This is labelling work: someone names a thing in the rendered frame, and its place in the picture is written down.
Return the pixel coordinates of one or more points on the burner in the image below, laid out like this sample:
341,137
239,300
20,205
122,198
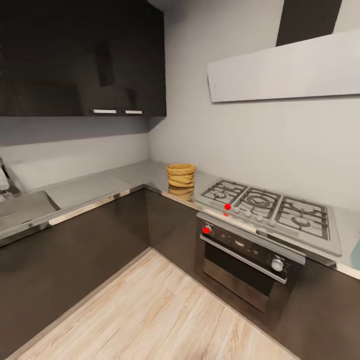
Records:
306,221

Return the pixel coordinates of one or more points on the range hood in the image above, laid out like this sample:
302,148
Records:
308,60

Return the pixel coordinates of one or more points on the oven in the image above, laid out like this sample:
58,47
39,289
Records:
254,273

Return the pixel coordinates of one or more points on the popcorn bag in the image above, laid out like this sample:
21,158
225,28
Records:
181,175

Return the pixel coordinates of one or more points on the drop in sink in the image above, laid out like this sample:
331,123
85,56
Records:
24,209

